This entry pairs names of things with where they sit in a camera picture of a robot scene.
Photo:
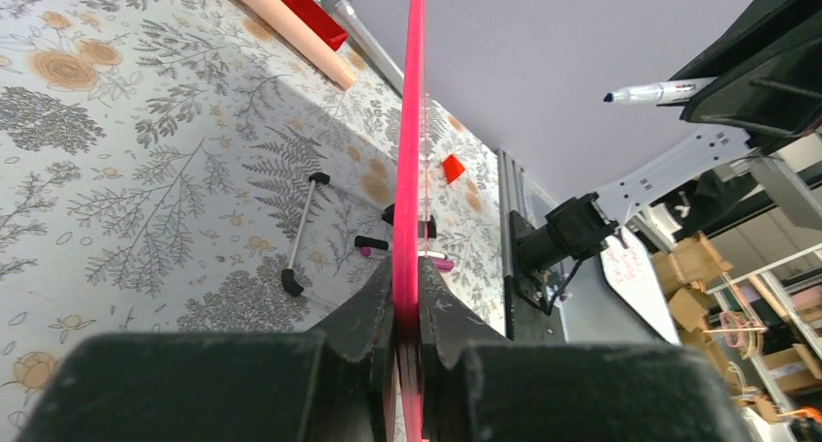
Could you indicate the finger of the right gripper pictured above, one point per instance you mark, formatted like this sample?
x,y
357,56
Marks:
x,y
766,74

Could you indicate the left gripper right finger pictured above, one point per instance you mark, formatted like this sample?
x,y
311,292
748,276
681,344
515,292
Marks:
x,y
481,386

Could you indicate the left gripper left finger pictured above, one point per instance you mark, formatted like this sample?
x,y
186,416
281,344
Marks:
x,y
330,383

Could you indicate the pink framed whiteboard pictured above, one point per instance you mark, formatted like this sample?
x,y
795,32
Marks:
x,y
405,283

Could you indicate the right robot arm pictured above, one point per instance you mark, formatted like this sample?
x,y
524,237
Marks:
x,y
578,228

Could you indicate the red triangular block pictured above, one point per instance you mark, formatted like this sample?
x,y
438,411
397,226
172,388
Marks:
x,y
452,168

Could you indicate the floral patterned table mat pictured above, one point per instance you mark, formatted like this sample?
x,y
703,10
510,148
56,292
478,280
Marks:
x,y
155,157

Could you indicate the red small box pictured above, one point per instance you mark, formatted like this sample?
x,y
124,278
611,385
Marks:
x,y
316,18

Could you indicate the peach toy microphone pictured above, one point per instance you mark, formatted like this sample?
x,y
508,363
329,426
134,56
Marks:
x,y
287,24

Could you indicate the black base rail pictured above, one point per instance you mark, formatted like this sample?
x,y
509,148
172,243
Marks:
x,y
530,273

